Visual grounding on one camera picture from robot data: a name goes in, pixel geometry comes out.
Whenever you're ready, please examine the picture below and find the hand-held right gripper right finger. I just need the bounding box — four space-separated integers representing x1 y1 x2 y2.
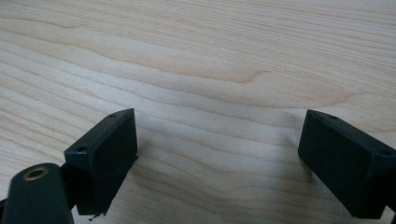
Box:
297 108 396 219

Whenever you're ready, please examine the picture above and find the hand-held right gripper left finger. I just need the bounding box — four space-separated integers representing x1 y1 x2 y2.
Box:
64 107 139 217

